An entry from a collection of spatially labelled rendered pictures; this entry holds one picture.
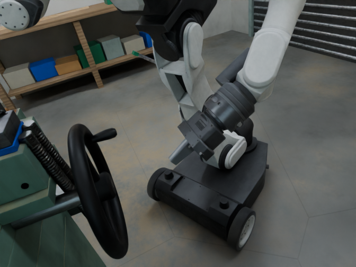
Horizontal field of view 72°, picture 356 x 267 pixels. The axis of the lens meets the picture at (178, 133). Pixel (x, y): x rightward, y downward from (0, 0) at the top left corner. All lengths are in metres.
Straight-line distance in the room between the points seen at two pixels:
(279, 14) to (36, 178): 0.56
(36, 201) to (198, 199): 0.88
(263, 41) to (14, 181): 0.52
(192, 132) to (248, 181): 0.87
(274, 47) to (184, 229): 1.10
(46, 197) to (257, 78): 0.45
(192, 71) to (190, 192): 0.67
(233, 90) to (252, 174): 0.93
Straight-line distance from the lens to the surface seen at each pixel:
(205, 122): 0.52
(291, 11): 0.59
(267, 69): 0.51
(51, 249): 0.73
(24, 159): 0.49
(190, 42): 0.82
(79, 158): 0.43
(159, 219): 1.48
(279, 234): 1.39
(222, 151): 1.27
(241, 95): 0.50
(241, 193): 1.31
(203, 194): 1.28
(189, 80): 0.87
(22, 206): 0.53
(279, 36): 0.53
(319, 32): 3.32
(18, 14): 0.86
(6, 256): 0.56
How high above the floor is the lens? 1.18
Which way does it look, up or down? 36 degrees down
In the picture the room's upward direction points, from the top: 12 degrees counter-clockwise
